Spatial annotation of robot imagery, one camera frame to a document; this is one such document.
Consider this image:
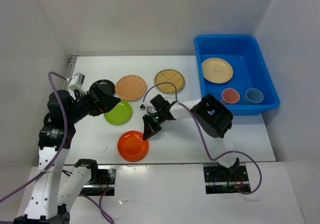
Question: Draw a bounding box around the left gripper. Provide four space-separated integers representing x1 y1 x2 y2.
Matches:
67 85 121 124

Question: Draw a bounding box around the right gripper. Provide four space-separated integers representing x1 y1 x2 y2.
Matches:
143 110 166 140

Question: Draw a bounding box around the orange round plate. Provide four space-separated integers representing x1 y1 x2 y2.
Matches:
117 130 149 162

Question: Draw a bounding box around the pink plastic cup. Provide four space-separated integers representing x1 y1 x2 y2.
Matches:
220 88 240 105

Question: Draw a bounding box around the beige round plate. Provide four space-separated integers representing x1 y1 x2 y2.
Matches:
201 57 234 84

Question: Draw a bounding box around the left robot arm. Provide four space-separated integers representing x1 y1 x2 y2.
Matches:
13 85 121 224

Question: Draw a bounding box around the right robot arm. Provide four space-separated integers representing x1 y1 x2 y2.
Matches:
142 94 240 181

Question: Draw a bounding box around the blue plastic bin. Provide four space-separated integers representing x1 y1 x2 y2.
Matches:
194 34 280 116

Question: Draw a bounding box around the black round plate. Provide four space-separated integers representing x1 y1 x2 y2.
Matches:
89 79 116 96

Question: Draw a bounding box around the green round plate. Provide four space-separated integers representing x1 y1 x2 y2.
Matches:
104 100 133 126

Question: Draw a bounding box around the light brown woven plate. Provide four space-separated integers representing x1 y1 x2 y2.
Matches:
115 74 147 101

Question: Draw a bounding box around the bamboo pattern round plate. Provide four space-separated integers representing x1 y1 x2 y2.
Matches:
154 69 185 94

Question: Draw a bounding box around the blue plastic cup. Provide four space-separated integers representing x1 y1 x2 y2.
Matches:
243 88 264 105

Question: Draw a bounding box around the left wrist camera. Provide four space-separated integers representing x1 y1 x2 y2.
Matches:
68 72 85 90

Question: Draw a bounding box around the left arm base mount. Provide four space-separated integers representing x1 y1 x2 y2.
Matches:
80 165 117 197

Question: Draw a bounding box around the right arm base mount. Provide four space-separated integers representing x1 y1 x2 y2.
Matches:
203 165 251 195

